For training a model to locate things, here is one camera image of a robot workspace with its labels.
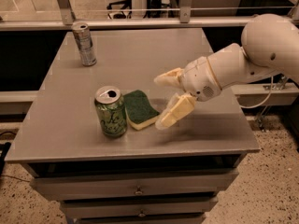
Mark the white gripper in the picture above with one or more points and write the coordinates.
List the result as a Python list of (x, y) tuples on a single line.
[(198, 77)]

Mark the green and yellow sponge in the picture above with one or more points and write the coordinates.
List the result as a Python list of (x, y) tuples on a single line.
[(140, 113)]

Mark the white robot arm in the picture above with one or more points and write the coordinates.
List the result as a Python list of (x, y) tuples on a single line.
[(269, 46)]

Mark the green soda can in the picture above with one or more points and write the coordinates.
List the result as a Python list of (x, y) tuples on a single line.
[(110, 108)]

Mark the silver slim can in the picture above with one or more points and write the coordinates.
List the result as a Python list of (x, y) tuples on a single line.
[(84, 42)]

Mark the grey drawer cabinet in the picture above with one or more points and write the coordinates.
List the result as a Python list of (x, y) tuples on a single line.
[(90, 142)]

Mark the top drawer knob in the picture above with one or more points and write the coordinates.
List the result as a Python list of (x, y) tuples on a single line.
[(138, 191)]

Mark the drawer knob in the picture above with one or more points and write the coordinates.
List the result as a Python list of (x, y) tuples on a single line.
[(138, 191), (141, 214)]

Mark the black office chair base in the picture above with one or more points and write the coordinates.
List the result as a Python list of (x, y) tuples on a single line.
[(120, 9)]

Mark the middle grey drawer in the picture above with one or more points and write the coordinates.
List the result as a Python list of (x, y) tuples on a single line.
[(131, 208)]

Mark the grey drawer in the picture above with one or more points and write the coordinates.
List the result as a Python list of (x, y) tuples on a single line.
[(125, 185), (131, 208)]

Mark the middle drawer knob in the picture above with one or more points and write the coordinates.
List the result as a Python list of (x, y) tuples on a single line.
[(141, 214)]

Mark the top grey drawer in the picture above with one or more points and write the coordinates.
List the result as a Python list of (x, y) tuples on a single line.
[(125, 185)]

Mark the black object at left edge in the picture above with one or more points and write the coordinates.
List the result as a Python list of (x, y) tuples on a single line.
[(4, 148)]

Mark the grey metal rail frame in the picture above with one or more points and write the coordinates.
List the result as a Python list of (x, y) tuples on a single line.
[(34, 15)]

